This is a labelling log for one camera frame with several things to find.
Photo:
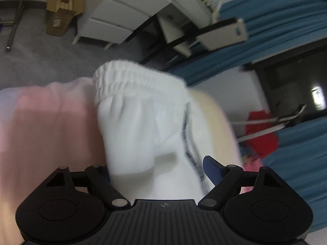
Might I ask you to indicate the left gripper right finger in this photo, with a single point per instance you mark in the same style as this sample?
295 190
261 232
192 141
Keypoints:
226 180

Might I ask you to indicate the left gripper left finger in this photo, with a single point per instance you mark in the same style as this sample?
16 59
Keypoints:
101 188

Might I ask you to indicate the white zip hoodie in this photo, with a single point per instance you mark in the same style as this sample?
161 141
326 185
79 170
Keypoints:
155 134

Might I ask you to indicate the pink garment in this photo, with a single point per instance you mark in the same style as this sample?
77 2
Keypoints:
252 163

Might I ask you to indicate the white garment steamer stand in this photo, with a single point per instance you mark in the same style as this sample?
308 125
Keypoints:
278 123

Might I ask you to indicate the red garment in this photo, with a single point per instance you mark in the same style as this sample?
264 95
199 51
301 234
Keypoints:
263 145

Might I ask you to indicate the pastel tie-dye bed sheet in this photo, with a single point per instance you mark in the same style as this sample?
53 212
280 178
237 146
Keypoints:
43 128

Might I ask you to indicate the right blue curtain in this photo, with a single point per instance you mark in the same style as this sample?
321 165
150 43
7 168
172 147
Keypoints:
301 161

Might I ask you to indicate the blue curtain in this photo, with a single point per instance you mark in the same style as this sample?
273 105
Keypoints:
272 26
301 161

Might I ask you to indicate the dark window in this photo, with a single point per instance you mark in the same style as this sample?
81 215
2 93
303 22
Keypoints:
293 78

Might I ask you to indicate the white and black chair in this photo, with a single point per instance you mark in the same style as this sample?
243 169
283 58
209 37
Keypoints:
216 36

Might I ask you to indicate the white dressing table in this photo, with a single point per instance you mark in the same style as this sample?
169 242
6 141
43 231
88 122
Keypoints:
113 21

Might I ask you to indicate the left blue curtain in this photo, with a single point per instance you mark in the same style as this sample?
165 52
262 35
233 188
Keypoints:
272 26

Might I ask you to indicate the cardboard box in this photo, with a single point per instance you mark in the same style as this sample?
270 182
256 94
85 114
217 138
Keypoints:
60 13

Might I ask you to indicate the metal pole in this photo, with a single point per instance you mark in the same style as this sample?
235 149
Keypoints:
13 24

